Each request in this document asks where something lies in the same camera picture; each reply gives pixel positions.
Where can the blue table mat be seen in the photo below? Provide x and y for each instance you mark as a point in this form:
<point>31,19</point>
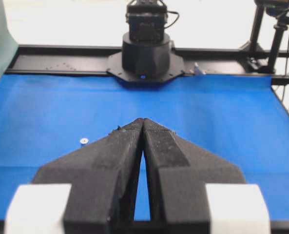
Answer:
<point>238,118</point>

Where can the black camera stand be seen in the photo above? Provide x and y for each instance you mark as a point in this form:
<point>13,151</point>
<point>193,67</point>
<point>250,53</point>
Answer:
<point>279,9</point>

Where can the black aluminium frame rail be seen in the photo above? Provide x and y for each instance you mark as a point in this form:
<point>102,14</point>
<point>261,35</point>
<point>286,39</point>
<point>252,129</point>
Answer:
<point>93,60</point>

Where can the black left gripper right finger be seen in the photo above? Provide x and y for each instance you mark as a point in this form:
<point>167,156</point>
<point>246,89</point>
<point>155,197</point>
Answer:
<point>178,171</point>

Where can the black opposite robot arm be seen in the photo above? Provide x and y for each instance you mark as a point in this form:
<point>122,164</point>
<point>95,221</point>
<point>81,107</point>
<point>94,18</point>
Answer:
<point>146,51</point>

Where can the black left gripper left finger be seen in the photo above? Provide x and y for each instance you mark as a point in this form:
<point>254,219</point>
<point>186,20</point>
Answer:
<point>103,175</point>

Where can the small silver metal shaft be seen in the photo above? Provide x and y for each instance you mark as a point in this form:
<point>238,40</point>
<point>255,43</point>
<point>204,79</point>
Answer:
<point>84,142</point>

